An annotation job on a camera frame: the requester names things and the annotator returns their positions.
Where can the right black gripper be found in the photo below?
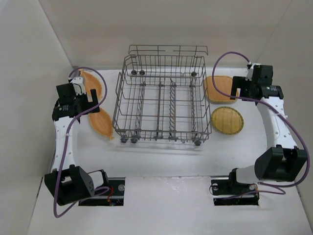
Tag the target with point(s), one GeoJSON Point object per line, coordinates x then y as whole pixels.
{"type": "Point", "coordinates": [242, 86]}

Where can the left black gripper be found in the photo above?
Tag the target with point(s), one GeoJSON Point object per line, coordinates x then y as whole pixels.
{"type": "Point", "coordinates": [88, 105]}

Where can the fish-shaped wicker plate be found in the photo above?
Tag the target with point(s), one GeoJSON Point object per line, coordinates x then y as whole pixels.
{"type": "Point", "coordinates": [101, 122]}
{"type": "Point", "coordinates": [90, 83]}

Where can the round yellow-green wicker plate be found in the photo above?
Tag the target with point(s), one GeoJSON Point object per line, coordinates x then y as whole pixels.
{"type": "Point", "coordinates": [227, 120]}

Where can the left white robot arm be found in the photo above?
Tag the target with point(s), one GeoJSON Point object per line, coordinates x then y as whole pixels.
{"type": "Point", "coordinates": [67, 181]}

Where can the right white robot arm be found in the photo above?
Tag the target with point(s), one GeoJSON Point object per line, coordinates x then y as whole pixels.
{"type": "Point", "coordinates": [282, 160]}

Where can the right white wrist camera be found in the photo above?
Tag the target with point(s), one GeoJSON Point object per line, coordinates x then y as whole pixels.
{"type": "Point", "coordinates": [250, 69]}

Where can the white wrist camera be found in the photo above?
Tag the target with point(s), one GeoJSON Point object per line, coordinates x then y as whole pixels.
{"type": "Point", "coordinates": [78, 84]}
{"type": "Point", "coordinates": [250, 69]}

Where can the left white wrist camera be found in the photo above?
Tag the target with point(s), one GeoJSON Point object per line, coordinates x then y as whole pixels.
{"type": "Point", "coordinates": [78, 84]}

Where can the grey wire dish rack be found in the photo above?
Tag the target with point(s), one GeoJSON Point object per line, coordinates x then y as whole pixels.
{"type": "Point", "coordinates": [161, 96]}

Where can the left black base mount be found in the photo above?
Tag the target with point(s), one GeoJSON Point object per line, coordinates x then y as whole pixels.
{"type": "Point", "coordinates": [113, 197]}

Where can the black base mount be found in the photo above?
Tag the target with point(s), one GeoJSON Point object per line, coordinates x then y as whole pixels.
{"type": "Point", "coordinates": [226, 193]}
{"type": "Point", "coordinates": [113, 197]}

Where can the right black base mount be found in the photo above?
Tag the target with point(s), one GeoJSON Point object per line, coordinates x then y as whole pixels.
{"type": "Point", "coordinates": [226, 193]}

